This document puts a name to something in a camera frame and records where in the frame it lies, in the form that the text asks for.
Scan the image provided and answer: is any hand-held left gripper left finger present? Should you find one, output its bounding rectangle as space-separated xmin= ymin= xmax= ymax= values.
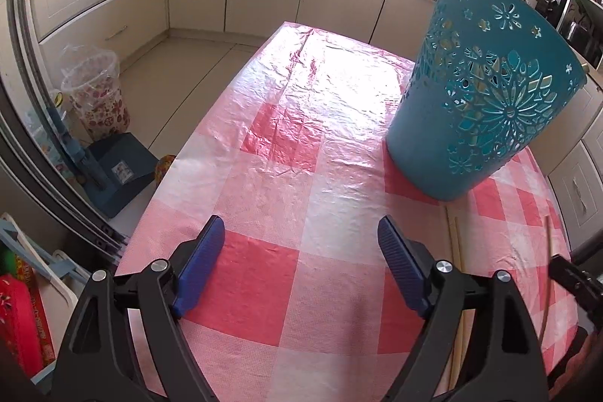
xmin=54 ymin=215 xmax=226 ymax=402

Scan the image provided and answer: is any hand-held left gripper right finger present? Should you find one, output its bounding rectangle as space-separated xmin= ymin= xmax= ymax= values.
xmin=377 ymin=215 xmax=549 ymax=402

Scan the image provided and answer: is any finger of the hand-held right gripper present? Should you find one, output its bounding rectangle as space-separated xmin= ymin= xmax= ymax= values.
xmin=570 ymin=236 xmax=603 ymax=265
xmin=549 ymin=257 xmax=603 ymax=327

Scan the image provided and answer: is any pale wooden chopstick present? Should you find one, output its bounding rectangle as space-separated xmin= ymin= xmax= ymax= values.
xmin=450 ymin=216 xmax=468 ymax=391

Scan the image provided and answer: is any blue perforated plastic basket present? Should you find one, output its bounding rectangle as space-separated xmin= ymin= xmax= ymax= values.
xmin=385 ymin=0 xmax=588 ymax=202

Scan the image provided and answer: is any colourful ball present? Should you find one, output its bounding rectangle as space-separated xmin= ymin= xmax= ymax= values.
xmin=155 ymin=154 xmax=177 ymax=186

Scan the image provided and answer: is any blue dustpan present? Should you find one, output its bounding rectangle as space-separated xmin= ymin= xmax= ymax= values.
xmin=87 ymin=133 xmax=160 ymax=219

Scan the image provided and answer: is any pink checkered plastic tablecloth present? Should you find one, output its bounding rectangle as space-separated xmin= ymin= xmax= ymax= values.
xmin=115 ymin=21 xmax=580 ymax=402

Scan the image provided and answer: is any light blue plastic rack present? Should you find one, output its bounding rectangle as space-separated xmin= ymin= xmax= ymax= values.
xmin=0 ymin=214 xmax=90 ymax=290

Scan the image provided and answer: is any red box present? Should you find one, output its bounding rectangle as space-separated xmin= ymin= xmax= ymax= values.
xmin=0 ymin=272 xmax=55 ymax=379

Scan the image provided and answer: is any flowered trash bin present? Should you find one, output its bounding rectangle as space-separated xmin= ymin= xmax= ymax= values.
xmin=60 ymin=44 xmax=132 ymax=143

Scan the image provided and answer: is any black oven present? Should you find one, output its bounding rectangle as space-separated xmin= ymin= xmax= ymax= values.
xmin=546 ymin=0 xmax=603 ymax=70

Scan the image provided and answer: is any cream cabinet with handles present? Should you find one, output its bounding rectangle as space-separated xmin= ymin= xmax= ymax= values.
xmin=542 ymin=67 xmax=603 ymax=252

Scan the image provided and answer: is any blue broom handle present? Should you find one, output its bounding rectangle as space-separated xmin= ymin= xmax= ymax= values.
xmin=47 ymin=105 xmax=107 ymax=192

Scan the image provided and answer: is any sliding door frame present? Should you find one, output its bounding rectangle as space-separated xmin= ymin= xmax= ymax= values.
xmin=0 ymin=0 xmax=128 ymax=266

